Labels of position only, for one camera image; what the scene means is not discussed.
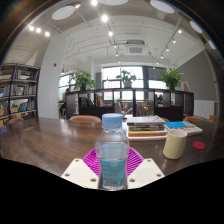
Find grey-white paperback book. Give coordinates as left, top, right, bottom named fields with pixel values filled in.
left=126, top=115, right=166, bottom=127

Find spiky green potted plant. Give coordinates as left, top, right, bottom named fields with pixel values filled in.
left=159, top=67, right=185, bottom=91

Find dark striped book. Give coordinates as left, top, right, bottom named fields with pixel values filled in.
left=128, top=124, right=166, bottom=132

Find ceiling air conditioner unit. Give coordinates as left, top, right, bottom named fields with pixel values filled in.
left=125, top=39, right=148, bottom=56

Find white wall radiator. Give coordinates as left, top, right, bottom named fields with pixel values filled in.
left=193, top=99, right=216, bottom=119

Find round ceiling light panels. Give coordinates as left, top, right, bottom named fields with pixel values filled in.
left=51, top=0, right=218, bottom=51

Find tall dark bookshelf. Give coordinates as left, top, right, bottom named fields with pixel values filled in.
left=0, top=63, right=41, bottom=127

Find cream ceramic cup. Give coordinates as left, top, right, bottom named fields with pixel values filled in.
left=162, top=128, right=188, bottom=160

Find low dark shelf unit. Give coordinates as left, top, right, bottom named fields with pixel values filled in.
left=64, top=88, right=195, bottom=122

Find bushy green potted plant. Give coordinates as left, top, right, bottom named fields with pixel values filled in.
left=71, top=68, right=97, bottom=92

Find small-leaved potted plant white pot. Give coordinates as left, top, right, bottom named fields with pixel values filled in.
left=115, top=69, right=138, bottom=89

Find yellow-edged book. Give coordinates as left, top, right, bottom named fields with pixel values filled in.
left=128, top=129, right=166, bottom=136

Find clear blue-capped water bottle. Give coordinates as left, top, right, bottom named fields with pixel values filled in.
left=94, top=113, right=130, bottom=192

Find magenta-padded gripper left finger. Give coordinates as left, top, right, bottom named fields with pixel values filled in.
left=60, top=148, right=101, bottom=190

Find track spotlights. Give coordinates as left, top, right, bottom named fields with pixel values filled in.
left=28, top=0, right=184, bottom=66

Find red-edged white book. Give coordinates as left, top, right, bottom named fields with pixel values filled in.
left=126, top=133, right=168, bottom=141

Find orange chairs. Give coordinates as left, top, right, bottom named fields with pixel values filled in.
left=7, top=114, right=218, bottom=125

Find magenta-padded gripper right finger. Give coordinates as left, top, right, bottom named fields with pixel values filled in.
left=126, top=147, right=166, bottom=190

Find small blue book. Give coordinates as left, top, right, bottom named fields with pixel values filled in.
left=165, top=121, right=188, bottom=129

